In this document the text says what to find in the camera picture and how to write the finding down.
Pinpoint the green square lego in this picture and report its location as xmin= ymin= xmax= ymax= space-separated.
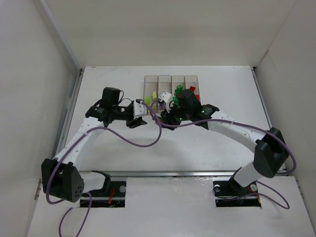
xmin=174 ymin=84 xmax=184 ymax=95

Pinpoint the green purple lego plate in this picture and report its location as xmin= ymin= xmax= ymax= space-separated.
xmin=159 ymin=102 xmax=166 ymax=110

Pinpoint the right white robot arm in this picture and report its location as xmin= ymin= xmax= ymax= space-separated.
xmin=158 ymin=89 xmax=290 ymax=196

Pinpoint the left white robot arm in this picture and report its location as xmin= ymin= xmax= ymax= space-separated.
xmin=41 ymin=87 xmax=147 ymax=202

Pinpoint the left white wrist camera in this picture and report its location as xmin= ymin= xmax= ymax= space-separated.
xmin=132 ymin=100 xmax=147 ymax=119

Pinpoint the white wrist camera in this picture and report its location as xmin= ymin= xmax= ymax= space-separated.
xmin=132 ymin=100 xmax=147 ymax=119
xmin=158 ymin=91 xmax=174 ymax=113

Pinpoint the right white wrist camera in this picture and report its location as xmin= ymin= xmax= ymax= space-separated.
xmin=158 ymin=91 xmax=174 ymax=113

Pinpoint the aluminium rail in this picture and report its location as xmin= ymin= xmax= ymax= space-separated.
xmin=102 ymin=170 xmax=234 ymax=177

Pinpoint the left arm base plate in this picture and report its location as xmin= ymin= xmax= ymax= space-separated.
xmin=90 ymin=180 xmax=126 ymax=208

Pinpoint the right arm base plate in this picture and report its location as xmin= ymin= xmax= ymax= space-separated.
xmin=212 ymin=180 xmax=261 ymax=207

